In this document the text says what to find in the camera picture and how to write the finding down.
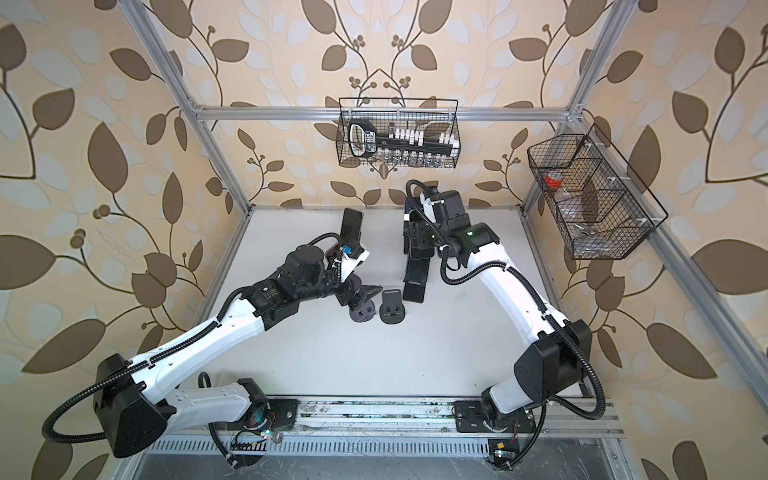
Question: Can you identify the right wire basket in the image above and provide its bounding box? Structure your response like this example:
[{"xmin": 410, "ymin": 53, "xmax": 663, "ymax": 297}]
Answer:
[{"xmin": 527, "ymin": 125, "xmax": 668, "ymax": 260}]

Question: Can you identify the green phone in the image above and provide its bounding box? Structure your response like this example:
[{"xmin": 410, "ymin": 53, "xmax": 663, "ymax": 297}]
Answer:
[{"xmin": 404, "ymin": 213, "xmax": 435, "ymax": 261}]

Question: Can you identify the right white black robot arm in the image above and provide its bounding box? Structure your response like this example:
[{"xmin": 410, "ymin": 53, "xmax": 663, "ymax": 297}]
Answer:
[{"xmin": 403, "ymin": 180, "xmax": 607, "ymax": 431}]

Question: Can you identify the red capped clear item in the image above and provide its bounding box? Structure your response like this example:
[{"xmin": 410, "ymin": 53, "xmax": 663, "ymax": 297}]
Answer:
[{"xmin": 544, "ymin": 170, "xmax": 564, "ymax": 193}]

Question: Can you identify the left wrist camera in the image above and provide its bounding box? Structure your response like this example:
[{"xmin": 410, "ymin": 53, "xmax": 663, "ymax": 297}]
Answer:
[{"xmin": 333, "ymin": 241, "xmax": 370, "ymax": 284}]

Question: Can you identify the front right black stand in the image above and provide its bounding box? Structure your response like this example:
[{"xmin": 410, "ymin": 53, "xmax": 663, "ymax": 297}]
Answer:
[{"xmin": 379, "ymin": 289, "xmax": 406, "ymax": 325}]

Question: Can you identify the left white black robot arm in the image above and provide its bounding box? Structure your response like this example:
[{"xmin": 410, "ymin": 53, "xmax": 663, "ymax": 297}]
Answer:
[{"xmin": 41, "ymin": 231, "xmax": 382, "ymax": 458}]

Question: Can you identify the back wire basket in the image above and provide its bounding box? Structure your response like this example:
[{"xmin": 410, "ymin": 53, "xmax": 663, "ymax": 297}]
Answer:
[{"xmin": 335, "ymin": 96, "xmax": 462, "ymax": 169}]

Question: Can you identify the front aluminium rail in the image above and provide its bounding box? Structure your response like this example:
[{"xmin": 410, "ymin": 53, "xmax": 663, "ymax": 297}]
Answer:
[{"xmin": 143, "ymin": 393, "xmax": 625, "ymax": 458}]

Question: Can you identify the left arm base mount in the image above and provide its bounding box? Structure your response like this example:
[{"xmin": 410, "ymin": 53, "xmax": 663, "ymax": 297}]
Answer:
[{"xmin": 227, "ymin": 395, "xmax": 300, "ymax": 434}]

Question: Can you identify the wire basket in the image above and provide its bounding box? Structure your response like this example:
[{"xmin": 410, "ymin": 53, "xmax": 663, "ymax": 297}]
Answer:
[
  {"xmin": 335, "ymin": 96, "xmax": 462, "ymax": 169},
  {"xmin": 527, "ymin": 125, "xmax": 668, "ymax": 260}
]

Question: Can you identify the back left phone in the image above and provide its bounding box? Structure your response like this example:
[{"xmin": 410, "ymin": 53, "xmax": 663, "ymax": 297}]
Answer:
[{"xmin": 340, "ymin": 208, "xmax": 363, "ymax": 244}]

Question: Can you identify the front left purple stand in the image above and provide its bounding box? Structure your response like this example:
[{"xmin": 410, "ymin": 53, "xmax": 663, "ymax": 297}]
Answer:
[{"xmin": 349, "ymin": 300, "xmax": 377, "ymax": 323}]

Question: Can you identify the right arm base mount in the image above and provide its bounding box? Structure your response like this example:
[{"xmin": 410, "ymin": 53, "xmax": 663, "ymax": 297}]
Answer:
[{"xmin": 451, "ymin": 399, "xmax": 536, "ymax": 434}]

